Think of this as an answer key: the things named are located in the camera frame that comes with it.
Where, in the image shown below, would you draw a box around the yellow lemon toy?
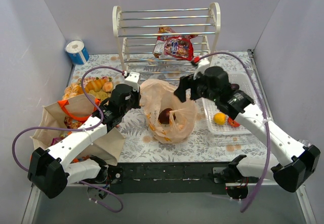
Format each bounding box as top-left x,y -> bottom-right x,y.
213,112 -> 227,125

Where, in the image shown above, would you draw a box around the dark red beet toy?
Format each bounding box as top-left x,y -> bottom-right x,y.
158,108 -> 176,125

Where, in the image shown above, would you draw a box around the peach plastic grocery bag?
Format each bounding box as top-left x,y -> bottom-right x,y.
140,79 -> 197,144

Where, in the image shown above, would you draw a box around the red apple toy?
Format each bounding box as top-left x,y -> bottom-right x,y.
227,117 -> 240,128

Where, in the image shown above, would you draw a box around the canvas tote bag orange handles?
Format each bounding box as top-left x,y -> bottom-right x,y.
31,94 -> 125,166

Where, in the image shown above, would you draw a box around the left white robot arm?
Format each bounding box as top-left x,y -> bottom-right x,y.
27,82 -> 140,199

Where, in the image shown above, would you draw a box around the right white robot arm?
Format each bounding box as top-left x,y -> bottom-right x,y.
174,66 -> 320,193

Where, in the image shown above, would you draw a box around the purple eggplant toy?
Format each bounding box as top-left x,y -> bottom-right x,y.
230,83 -> 240,91

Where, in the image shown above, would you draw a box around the white plastic basket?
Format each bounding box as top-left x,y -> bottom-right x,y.
202,71 -> 260,136

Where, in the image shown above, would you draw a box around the floral bread tray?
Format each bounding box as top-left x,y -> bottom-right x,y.
62,76 -> 114,101

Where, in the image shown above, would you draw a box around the bread loaf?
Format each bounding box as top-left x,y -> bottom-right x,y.
85,79 -> 107,92

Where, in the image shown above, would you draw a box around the red candy bag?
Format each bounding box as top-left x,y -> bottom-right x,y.
153,27 -> 197,61

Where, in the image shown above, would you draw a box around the toilet paper roll blue wrap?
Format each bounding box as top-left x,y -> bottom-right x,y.
65,40 -> 89,65

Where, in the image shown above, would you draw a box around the white metal shelf rack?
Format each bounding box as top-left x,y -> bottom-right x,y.
112,3 -> 221,81

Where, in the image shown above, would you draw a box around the metal can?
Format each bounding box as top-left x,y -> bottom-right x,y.
298,139 -> 311,148

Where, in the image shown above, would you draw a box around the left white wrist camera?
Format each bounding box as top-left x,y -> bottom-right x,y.
124,71 -> 140,92

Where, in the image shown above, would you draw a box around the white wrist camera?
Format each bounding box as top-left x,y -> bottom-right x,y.
190,57 -> 210,80
124,71 -> 140,92

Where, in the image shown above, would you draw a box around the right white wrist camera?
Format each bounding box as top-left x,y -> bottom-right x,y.
190,57 -> 210,80

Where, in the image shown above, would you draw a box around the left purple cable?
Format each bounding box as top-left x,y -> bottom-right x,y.
12,66 -> 130,213

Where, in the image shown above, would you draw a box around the purple cable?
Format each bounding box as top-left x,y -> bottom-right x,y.
12,66 -> 130,213
192,51 -> 271,213

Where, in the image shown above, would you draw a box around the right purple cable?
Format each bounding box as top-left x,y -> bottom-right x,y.
192,51 -> 271,213

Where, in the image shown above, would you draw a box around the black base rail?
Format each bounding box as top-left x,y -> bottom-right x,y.
96,162 -> 233,195

